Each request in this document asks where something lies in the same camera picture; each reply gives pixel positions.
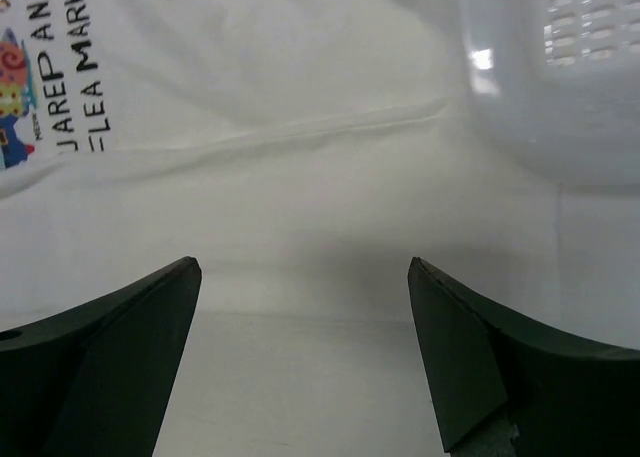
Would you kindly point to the white plastic mesh basket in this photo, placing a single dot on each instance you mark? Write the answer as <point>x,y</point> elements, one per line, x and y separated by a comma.
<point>556,84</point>

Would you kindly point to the white printed cartoon t-shirt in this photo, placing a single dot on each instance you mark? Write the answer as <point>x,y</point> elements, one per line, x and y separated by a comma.
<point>303,151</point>

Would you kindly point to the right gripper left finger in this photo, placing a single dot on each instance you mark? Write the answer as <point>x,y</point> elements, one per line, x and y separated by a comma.
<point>95,380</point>

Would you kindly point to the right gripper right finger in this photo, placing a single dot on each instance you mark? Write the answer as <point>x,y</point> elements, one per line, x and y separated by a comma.
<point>504,384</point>

